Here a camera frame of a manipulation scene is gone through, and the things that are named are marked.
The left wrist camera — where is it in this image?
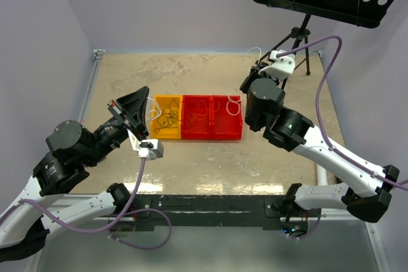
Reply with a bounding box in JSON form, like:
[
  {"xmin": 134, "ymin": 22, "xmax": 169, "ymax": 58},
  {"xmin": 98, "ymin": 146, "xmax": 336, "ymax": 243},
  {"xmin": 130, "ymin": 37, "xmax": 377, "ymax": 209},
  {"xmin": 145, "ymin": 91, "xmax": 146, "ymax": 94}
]
[{"xmin": 127, "ymin": 130, "xmax": 164, "ymax": 161}]

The red plastic bin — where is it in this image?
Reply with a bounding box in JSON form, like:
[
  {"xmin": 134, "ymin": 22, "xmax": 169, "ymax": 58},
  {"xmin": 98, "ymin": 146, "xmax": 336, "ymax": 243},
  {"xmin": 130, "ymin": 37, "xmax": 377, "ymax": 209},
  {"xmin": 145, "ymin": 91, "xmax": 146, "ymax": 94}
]
[
  {"xmin": 211, "ymin": 95, "xmax": 243, "ymax": 141},
  {"xmin": 181, "ymin": 95, "xmax": 211, "ymax": 141}
]

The middle red plastic bin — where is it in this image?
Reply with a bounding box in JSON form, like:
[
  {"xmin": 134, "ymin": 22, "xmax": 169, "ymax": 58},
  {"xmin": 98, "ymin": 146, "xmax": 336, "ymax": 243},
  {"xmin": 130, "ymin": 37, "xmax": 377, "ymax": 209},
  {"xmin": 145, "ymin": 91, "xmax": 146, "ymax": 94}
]
[{"xmin": 181, "ymin": 95, "xmax": 211, "ymax": 141}]

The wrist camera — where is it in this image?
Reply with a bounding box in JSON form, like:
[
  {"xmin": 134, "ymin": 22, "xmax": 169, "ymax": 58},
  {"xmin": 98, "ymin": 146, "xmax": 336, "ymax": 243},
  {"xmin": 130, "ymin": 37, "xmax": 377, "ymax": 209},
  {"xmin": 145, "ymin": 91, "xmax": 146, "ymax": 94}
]
[
  {"xmin": 127, "ymin": 130, "xmax": 164, "ymax": 161},
  {"xmin": 258, "ymin": 50, "xmax": 296, "ymax": 81}
]

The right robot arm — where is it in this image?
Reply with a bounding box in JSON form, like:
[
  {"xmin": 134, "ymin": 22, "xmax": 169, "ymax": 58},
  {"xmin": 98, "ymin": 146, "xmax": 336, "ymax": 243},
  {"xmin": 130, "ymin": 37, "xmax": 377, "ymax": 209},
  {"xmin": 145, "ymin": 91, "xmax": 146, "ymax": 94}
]
[{"xmin": 240, "ymin": 66, "xmax": 400, "ymax": 223}]

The aluminium frame rail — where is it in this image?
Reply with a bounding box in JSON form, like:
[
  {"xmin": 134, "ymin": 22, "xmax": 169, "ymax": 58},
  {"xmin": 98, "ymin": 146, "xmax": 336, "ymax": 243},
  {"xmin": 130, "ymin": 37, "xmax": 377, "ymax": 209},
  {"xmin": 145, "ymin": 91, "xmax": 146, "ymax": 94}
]
[{"xmin": 23, "ymin": 49, "xmax": 106, "ymax": 272}]

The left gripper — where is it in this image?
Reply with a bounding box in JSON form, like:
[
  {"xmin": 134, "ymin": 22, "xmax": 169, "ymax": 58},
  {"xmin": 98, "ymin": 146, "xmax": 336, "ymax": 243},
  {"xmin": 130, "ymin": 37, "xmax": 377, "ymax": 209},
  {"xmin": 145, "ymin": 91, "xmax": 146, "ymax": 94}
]
[{"xmin": 84, "ymin": 85, "xmax": 152, "ymax": 166}]

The white cylinder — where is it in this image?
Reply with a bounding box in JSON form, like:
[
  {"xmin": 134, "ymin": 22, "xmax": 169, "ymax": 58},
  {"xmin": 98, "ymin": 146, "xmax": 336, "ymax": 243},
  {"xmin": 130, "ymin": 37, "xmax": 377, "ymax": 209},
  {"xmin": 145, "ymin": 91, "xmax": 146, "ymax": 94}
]
[{"xmin": 316, "ymin": 164, "xmax": 328, "ymax": 186}]

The yellow plastic bin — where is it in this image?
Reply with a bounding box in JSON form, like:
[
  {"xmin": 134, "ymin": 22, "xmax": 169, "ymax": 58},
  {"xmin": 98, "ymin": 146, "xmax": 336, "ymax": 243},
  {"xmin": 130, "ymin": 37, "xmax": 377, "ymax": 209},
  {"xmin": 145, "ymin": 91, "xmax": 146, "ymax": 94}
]
[{"xmin": 150, "ymin": 95, "xmax": 183, "ymax": 140}]

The white thin cable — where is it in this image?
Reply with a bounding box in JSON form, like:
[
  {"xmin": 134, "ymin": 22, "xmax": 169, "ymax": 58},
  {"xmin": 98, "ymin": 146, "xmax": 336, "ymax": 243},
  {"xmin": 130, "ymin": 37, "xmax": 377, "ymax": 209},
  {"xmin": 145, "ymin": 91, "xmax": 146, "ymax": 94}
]
[{"xmin": 145, "ymin": 46, "xmax": 264, "ymax": 126}]

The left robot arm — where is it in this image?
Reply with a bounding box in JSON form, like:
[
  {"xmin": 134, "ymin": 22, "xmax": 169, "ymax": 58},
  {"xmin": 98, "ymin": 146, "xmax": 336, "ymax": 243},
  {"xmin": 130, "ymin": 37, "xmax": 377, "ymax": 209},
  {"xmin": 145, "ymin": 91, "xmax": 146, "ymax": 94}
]
[{"xmin": 1, "ymin": 86, "xmax": 149, "ymax": 262}]

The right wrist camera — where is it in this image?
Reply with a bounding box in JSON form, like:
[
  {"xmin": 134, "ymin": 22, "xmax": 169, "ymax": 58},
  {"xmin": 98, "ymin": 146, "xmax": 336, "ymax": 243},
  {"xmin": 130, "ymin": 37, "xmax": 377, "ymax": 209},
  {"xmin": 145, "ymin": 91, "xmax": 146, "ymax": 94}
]
[{"xmin": 258, "ymin": 50, "xmax": 296, "ymax": 81}]

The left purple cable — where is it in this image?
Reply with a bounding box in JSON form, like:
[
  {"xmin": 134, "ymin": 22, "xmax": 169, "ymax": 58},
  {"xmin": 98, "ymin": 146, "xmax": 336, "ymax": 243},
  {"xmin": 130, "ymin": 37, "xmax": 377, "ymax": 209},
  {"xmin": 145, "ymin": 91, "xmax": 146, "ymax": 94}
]
[{"xmin": 0, "ymin": 155, "xmax": 173, "ymax": 249}]

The black thin cable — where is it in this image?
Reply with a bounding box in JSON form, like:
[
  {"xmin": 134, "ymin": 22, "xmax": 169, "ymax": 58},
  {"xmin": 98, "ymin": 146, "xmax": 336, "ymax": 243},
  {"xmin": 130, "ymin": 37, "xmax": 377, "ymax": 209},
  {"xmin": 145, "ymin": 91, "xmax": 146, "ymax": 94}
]
[{"xmin": 154, "ymin": 97, "xmax": 181, "ymax": 134}]

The right red plastic bin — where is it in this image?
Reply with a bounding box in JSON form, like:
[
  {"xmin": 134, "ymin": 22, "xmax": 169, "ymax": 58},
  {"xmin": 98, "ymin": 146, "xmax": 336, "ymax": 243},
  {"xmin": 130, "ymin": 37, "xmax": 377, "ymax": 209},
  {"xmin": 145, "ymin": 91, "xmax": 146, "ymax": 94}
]
[{"xmin": 211, "ymin": 95, "xmax": 243, "ymax": 141}]

